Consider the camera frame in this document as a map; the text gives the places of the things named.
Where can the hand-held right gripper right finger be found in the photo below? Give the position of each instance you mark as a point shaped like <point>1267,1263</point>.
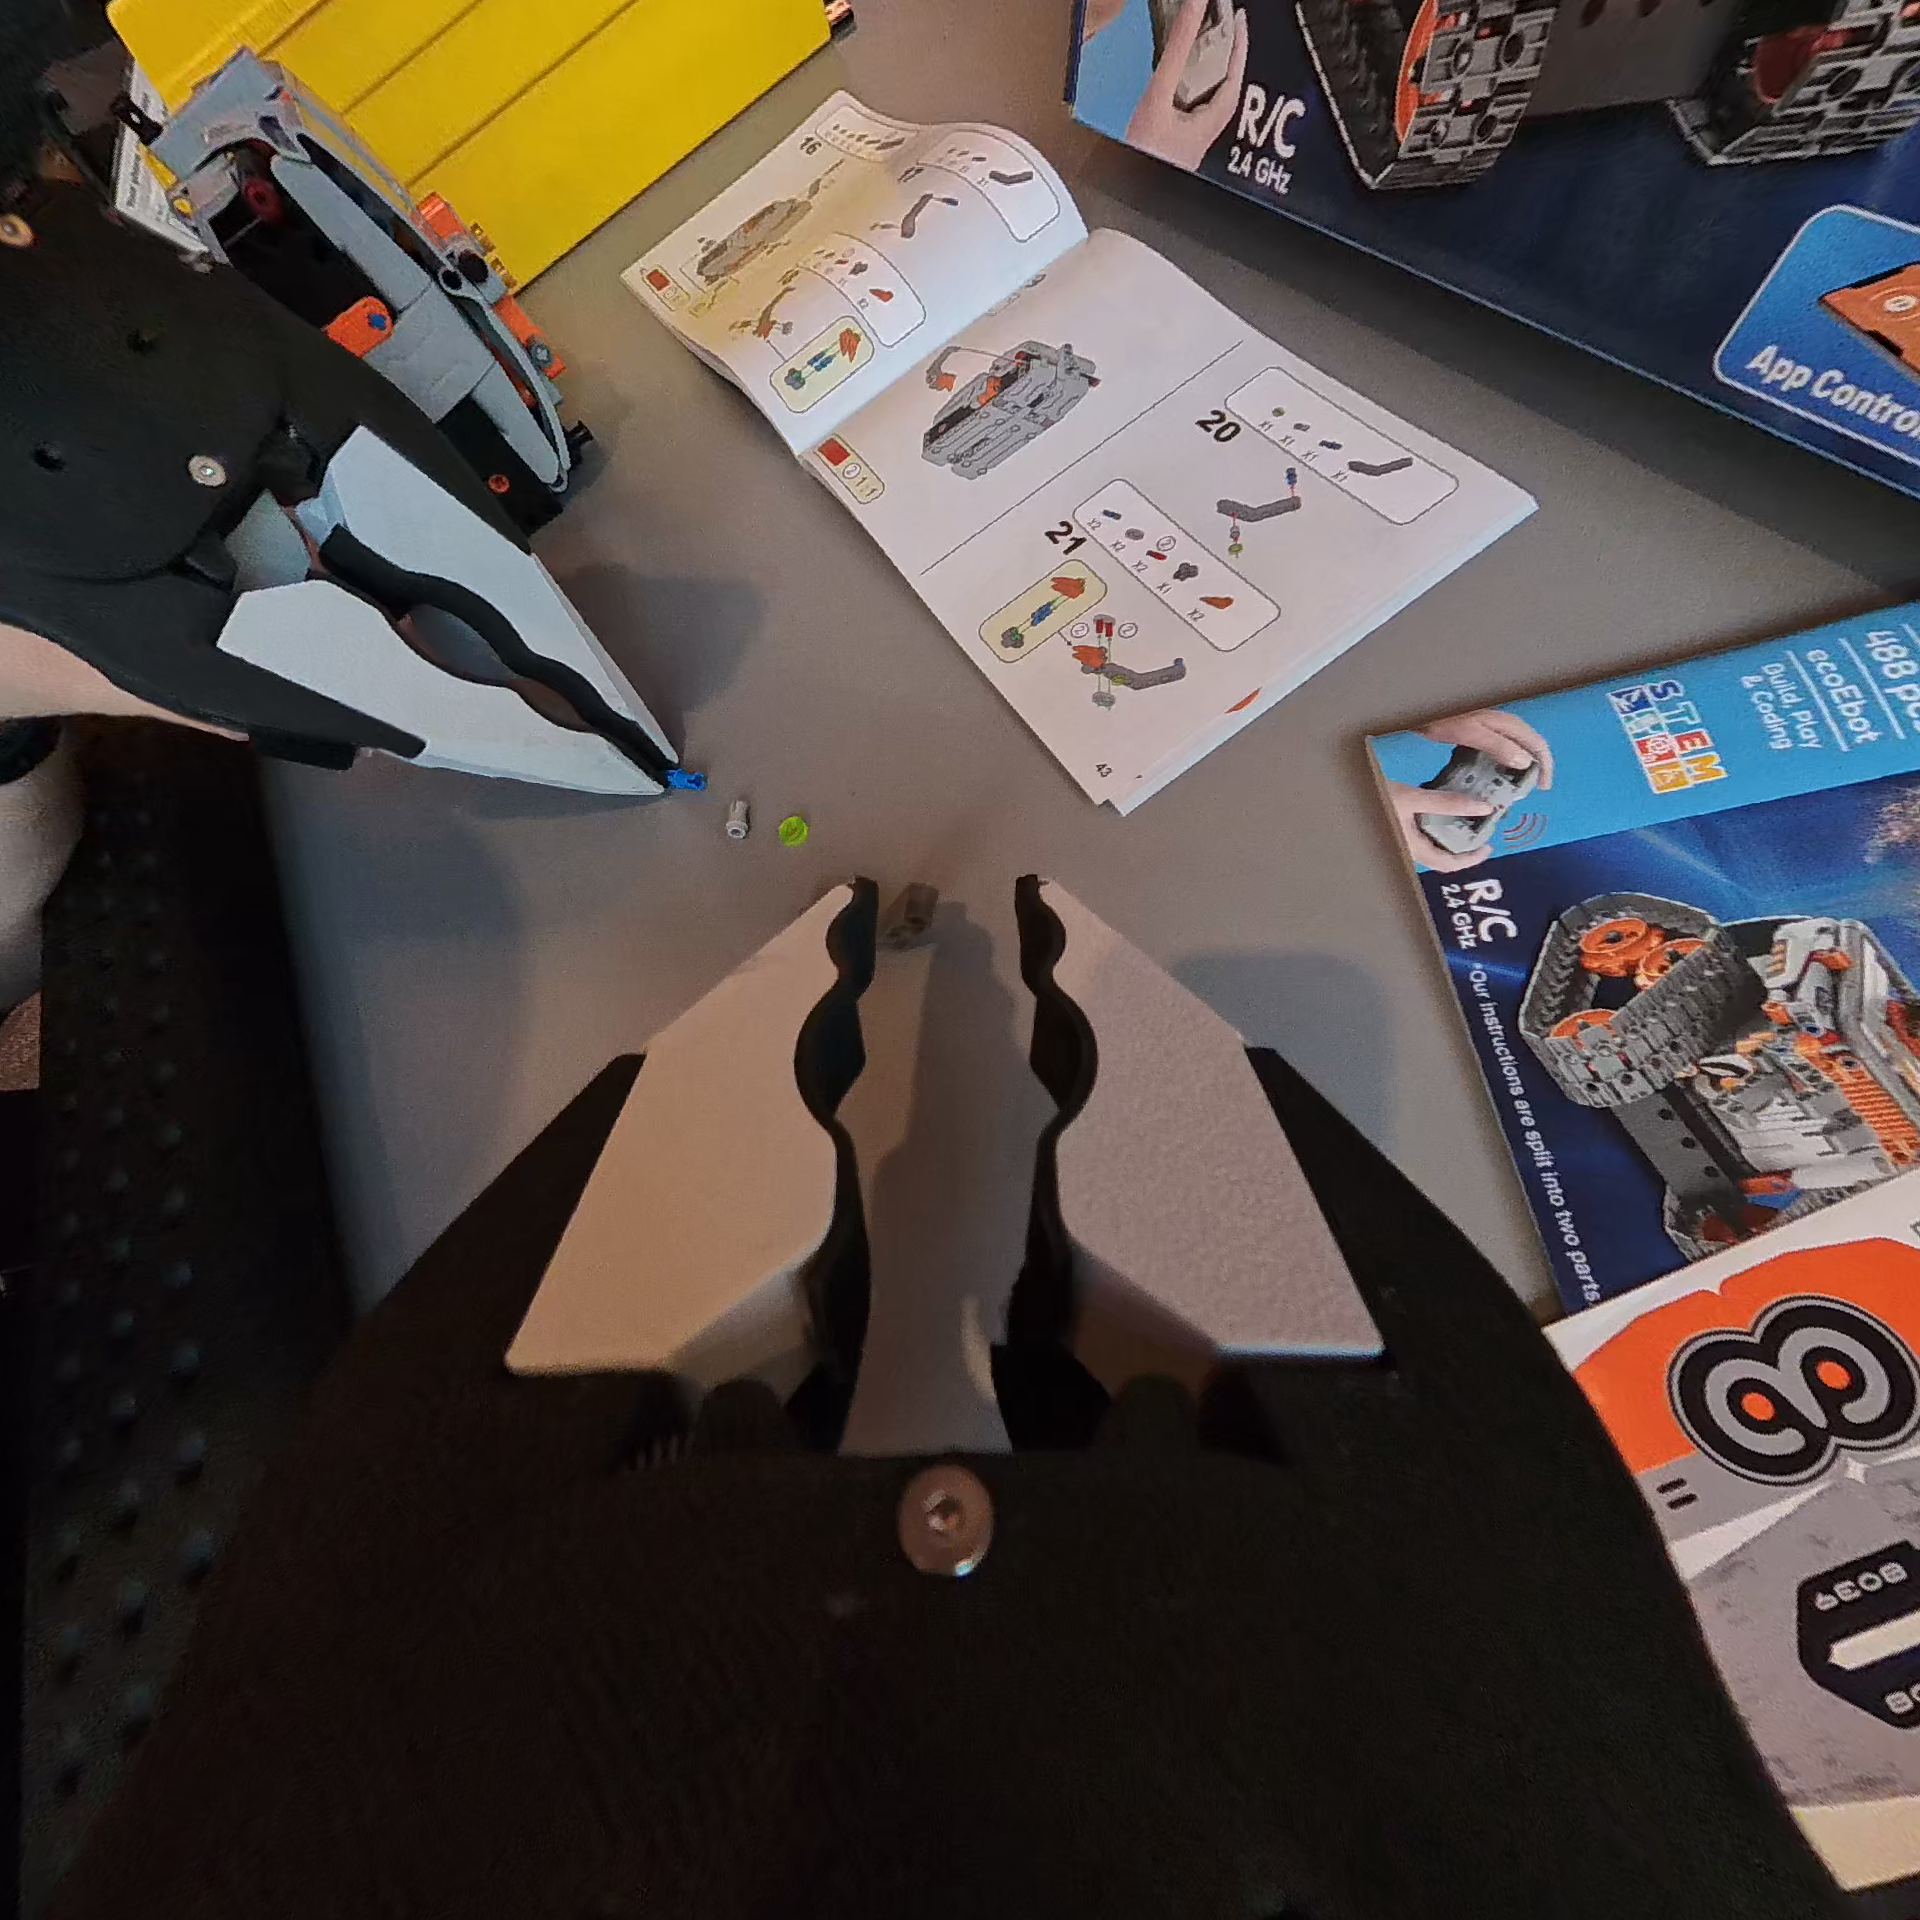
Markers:
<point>1200,1202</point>

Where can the dark bent building beam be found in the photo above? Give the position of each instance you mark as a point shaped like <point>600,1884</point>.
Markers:
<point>908,914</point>

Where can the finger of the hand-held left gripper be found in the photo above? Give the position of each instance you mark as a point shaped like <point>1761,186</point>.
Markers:
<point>389,675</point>
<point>452,525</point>

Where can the open instruction booklet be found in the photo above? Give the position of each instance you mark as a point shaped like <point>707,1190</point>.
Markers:
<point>1142,495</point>

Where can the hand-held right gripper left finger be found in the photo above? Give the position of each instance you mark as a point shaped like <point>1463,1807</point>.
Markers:
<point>675,1202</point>

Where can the blue toy manual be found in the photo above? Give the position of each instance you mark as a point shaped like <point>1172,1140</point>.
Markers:
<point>1651,839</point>

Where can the orange grey sticker sheet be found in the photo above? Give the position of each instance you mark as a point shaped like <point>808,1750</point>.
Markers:
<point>1799,1501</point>

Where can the black perforated mat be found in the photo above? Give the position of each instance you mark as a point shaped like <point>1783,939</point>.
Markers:
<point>149,1202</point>

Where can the grey desk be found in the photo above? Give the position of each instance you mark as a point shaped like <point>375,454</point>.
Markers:
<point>600,932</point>

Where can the grey orange toy robot build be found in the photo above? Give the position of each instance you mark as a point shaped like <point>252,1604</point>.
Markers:
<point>406,300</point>

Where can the person's left hand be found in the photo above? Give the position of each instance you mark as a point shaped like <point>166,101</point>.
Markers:
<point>77,683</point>

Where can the yellow box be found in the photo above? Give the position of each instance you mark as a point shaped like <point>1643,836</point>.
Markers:
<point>525,107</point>

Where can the blue toy robot box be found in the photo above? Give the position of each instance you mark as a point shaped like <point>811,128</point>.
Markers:
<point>1576,254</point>

